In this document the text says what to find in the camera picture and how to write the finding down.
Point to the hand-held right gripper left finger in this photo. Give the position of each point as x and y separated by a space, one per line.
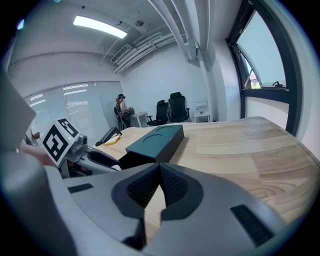
100 200

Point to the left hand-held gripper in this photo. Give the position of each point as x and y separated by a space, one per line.
58 142

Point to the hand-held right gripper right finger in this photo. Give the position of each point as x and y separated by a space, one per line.
212 200

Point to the dark green box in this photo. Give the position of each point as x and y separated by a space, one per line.
156 141

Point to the person's left forearm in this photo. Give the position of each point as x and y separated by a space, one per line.
37 155

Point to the yellow flat pad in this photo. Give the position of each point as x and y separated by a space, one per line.
112 142

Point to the white desk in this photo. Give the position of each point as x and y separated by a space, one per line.
140 118

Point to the frosted glass partition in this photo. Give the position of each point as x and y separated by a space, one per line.
72 107

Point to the small black office chair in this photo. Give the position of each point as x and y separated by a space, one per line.
160 113

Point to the white side cabinet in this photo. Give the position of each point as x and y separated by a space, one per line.
202 112

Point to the tall black office chair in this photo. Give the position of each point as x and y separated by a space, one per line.
178 108

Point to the white ceiling air vent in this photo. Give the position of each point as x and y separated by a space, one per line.
121 53

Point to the ceiling light panel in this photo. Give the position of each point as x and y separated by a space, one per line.
100 26

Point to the black framed window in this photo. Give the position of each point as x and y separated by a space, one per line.
265 62

